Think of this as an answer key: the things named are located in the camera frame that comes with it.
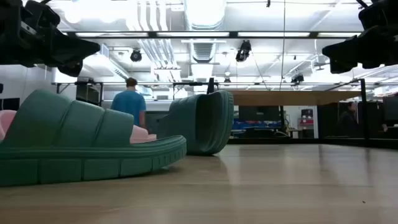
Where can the person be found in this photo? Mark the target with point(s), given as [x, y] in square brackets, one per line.
[129, 105]
[348, 123]

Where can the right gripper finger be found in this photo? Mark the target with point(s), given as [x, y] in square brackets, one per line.
[340, 67]
[348, 49]

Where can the black background rig frame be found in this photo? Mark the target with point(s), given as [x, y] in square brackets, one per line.
[101, 93]

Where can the black wall screen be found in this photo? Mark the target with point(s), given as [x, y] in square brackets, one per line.
[11, 104]

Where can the black ceiling camera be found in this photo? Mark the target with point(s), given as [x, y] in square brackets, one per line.
[136, 55]
[243, 51]
[297, 78]

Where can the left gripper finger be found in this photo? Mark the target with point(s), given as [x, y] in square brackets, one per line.
[68, 49]
[73, 70]

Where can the black overhead light bar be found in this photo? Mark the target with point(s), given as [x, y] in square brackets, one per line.
[152, 34]

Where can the wooden shelf with black frame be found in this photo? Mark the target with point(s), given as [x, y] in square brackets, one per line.
[295, 97]

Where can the black monitor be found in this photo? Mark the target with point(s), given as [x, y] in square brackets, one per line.
[391, 109]
[258, 113]

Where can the green rubber slide sandal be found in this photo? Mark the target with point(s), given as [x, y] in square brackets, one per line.
[77, 155]
[202, 124]

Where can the black metal table frame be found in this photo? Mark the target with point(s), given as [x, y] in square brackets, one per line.
[311, 141]

